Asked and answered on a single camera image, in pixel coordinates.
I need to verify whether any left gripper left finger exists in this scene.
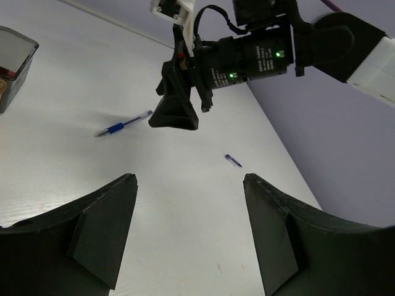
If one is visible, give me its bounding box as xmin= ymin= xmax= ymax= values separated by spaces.
xmin=1 ymin=173 xmax=138 ymax=295

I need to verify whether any blue ballpoint pen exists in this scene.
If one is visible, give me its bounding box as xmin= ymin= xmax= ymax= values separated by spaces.
xmin=95 ymin=110 xmax=153 ymax=138

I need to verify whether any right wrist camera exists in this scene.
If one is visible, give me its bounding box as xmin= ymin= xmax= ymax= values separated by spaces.
xmin=150 ymin=0 xmax=195 ymax=57

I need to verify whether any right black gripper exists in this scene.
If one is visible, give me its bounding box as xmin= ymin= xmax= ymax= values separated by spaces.
xmin=149 ymin=17 xmax=293 ymax=130

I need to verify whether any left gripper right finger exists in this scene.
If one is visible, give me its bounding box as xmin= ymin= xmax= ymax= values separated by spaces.
xmin=243 ymin=174 xmax=394 ymax=295

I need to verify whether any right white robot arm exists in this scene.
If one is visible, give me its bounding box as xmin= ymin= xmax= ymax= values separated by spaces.
xmin=149 ymin=1 xmax=394 ymax=131

